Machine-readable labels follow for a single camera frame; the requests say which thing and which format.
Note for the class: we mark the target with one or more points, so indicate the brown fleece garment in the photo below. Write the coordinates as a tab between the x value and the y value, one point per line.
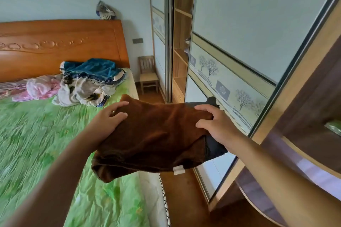
154	139

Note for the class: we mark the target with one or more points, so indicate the striped wall ornament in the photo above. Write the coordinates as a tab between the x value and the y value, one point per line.
105	11

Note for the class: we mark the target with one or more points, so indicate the pink cloth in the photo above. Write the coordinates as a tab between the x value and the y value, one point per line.
40	88

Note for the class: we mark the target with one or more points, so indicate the blue printed folded bedding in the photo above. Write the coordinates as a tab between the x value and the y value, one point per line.
187	46

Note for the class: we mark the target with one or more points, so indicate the person's right hand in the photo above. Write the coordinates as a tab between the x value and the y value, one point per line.
221	125

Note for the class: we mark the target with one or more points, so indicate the person's left hand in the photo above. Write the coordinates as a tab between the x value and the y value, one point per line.
106	125

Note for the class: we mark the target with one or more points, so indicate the green floral bedsheet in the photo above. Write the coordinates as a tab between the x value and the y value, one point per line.
40	141

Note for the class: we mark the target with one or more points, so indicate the small wooden chair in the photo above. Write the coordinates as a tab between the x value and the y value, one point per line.
148	75

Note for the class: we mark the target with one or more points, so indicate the wooden bed frame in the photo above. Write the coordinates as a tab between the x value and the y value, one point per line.
53	46

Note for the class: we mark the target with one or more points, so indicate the wooden wardrobe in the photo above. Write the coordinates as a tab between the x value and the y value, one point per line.
306	101

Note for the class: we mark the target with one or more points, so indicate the person's left forearm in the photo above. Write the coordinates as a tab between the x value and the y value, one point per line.
45	189

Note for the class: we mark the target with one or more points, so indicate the bundle of clothes hangers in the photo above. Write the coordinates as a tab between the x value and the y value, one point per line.
10	88

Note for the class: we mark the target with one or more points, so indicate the grey wall socket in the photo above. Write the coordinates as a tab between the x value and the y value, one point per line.
137	40

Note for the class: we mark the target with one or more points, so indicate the small green box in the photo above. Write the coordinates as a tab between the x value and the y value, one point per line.
334	127

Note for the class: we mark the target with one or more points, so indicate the teal plush blanket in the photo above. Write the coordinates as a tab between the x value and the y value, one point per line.
93	68

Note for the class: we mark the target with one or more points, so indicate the person's right forearm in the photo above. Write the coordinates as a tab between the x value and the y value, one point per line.
282	187

